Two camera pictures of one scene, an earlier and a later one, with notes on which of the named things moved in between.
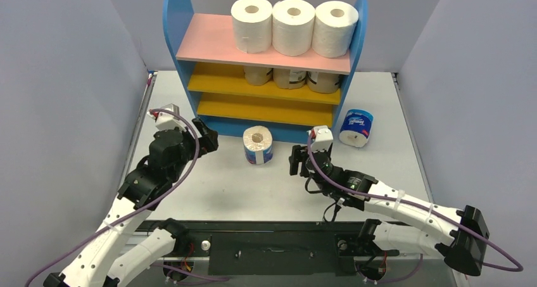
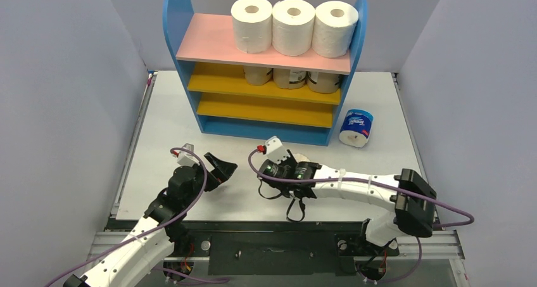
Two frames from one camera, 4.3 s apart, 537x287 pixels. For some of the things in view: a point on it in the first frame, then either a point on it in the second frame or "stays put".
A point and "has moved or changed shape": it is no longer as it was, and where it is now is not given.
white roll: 334,26 stays put
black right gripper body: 306,159 → 287,159
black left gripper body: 206,144 → 214,177
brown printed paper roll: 258,75 stays put
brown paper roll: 289,78 stays put
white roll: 292,25 stays put
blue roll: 258,144 has moved or changed shape
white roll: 252,18 stays put
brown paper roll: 323,82 stays put
